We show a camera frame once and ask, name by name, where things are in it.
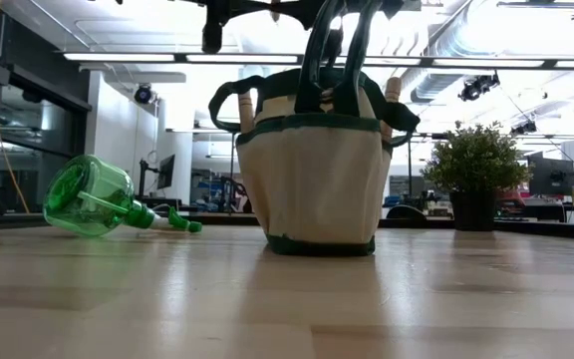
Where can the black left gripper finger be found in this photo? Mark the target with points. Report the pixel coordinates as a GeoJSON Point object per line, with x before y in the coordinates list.
{"type": "Point", "coordinates": [212, 35]}

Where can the cream canvas green-trimmed garden bag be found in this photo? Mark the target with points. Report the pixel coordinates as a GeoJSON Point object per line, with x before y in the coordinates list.
{"type": "Point", "coordinates": [317, 184]}

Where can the green plastic spray bottle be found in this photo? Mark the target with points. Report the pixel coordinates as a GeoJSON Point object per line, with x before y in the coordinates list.
{"type": "Point", "coordinates": [87, 194]}

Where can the dark monitor on arm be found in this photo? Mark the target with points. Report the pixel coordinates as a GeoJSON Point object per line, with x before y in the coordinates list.
{"type": "Point", "coordinates": [166, 172]}

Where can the overhead light bar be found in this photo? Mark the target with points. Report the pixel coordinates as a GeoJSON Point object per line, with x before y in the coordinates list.
{"type": "Point", "coordinates": [242, 58]}

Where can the small potted green plant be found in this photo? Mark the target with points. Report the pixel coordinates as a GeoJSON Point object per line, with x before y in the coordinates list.
{"type": "Point", "coordinates": [474, 164]}

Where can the large dark monitor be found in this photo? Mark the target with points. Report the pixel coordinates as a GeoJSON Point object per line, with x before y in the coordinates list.
{"type": "Point", "coordinates": [551, 174]}

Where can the black ceiling-mounted camera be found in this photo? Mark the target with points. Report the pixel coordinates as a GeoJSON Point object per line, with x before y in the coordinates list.
{"type": "Point", "coordinates": [143, 95]}

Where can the silver ceiling air duct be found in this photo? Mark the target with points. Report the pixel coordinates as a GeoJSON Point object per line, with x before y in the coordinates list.
{"type": "Point", "coordinates": [434, 85]}

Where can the black overhead camera cluster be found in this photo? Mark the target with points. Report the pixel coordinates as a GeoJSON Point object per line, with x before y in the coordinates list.
{"type": "Point", "coordinates": [523, 128]}
{"type": "Point", "coordinates": [476, 87]}

